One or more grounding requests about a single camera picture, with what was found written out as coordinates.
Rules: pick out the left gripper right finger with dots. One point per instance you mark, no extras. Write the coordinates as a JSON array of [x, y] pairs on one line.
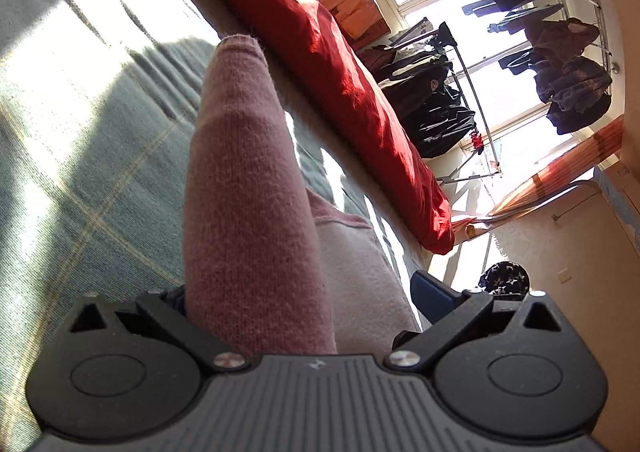
[[453, 317]]

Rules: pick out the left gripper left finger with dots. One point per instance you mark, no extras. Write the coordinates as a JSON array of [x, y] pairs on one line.
[[166, 310]]

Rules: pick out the pink and white sweater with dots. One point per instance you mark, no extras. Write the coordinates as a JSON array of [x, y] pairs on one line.
[[270, 266]]

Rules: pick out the navy star-patterned garment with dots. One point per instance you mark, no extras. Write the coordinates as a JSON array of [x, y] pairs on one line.
[[505, 280]]

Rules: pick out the black hanging jacket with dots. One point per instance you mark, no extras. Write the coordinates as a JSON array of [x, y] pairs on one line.
[[431, 111]]

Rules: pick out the right orange curtain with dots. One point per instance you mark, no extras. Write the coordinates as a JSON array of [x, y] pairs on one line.
[[559, 176]]

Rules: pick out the green plaid bed blanket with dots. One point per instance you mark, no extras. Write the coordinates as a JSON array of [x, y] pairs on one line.
[[99, 100]]

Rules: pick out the metal drying rack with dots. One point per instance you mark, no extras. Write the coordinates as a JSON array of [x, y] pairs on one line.
[[482, 160]]

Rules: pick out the red duvet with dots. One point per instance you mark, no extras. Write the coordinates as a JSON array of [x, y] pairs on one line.
[[305, 37]]

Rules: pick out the orange hanging cloth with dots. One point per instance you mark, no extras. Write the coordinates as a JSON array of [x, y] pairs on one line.
[[361, 21]]

